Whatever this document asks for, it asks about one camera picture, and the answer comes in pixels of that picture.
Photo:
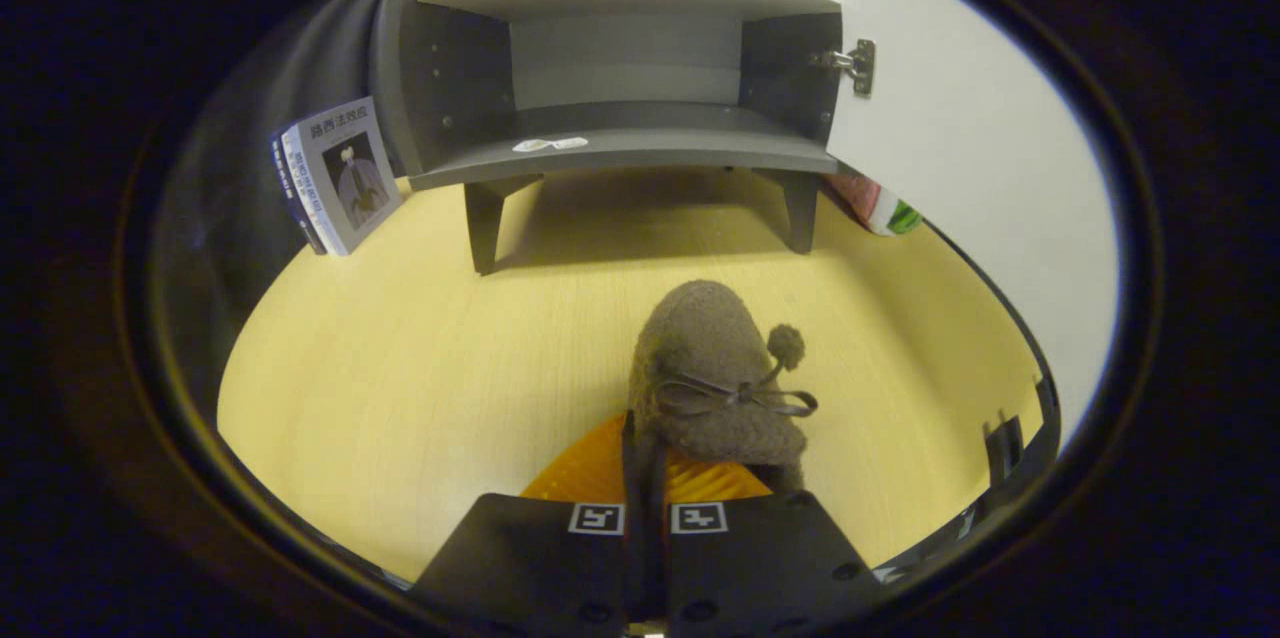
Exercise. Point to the brown fuzzy shoe with bow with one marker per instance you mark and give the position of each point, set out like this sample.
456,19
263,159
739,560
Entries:
705,358

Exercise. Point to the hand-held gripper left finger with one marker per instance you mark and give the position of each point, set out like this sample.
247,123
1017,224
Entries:
632,478

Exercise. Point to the black bracket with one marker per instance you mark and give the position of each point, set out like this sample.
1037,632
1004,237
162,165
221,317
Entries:
1005,448

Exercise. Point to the metal door hinge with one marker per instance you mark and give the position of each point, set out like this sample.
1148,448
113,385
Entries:
855,66

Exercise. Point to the white book with figure cover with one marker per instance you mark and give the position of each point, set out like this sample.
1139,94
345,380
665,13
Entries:
350,173

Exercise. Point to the grey shoe cabinet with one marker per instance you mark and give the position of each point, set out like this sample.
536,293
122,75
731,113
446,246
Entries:
620,58

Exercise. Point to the dark blue book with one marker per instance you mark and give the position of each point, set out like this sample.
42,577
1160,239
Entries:
295,193

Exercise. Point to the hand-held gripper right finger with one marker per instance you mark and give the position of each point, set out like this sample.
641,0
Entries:
760,558

